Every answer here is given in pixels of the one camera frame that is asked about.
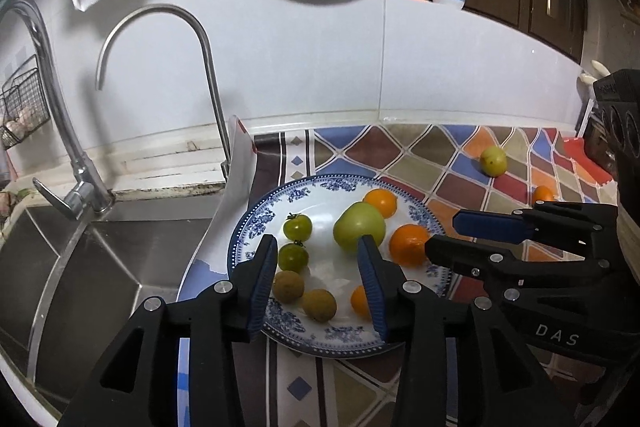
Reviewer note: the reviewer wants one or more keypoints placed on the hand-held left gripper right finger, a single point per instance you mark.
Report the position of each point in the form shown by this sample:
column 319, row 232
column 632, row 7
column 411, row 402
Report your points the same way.
column 372, row 287

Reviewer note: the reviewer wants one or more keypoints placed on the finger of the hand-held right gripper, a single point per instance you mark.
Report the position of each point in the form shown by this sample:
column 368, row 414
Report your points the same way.
column 485, row 223
column 450, row 249

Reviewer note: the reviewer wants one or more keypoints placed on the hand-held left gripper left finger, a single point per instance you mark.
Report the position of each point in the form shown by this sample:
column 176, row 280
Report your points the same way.
column 265, row 277

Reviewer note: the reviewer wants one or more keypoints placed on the brown longan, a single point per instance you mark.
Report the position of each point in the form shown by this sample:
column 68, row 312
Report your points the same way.
column 288, row 285
column 319, row 305

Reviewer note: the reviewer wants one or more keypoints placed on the small green tomato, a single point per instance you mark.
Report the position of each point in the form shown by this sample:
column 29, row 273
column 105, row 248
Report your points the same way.
column 298, row 227
column 293, row 257

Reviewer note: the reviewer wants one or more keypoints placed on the large green tomato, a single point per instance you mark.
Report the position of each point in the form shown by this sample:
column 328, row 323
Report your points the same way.
column 357, row 222

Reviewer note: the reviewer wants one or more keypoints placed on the blue and white plate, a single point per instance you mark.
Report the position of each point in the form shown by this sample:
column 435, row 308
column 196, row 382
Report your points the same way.
column 320, row 207

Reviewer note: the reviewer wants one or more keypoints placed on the yellow-green pear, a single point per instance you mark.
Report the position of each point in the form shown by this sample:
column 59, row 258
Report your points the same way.
column 493, row 161

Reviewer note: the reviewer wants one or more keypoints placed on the large orange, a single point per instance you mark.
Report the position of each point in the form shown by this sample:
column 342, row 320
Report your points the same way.
column 542, row 193

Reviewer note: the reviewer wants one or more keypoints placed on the small orange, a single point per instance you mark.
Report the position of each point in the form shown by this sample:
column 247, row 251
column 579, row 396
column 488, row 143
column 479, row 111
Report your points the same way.
column 381, row 202

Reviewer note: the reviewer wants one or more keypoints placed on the colourful checkered mat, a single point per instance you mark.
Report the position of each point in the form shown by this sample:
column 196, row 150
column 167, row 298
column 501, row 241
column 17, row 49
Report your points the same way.
column 410, row 157

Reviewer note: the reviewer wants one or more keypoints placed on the steel sink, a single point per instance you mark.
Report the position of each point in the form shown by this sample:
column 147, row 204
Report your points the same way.
column 100, row 267

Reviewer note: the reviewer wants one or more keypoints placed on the large steel faucet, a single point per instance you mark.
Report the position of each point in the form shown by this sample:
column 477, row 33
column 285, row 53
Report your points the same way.
column 82, row 177

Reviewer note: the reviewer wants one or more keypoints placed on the thin gooseneck faucet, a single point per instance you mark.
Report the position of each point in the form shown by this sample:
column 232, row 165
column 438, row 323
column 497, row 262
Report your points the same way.
column 210, row 72

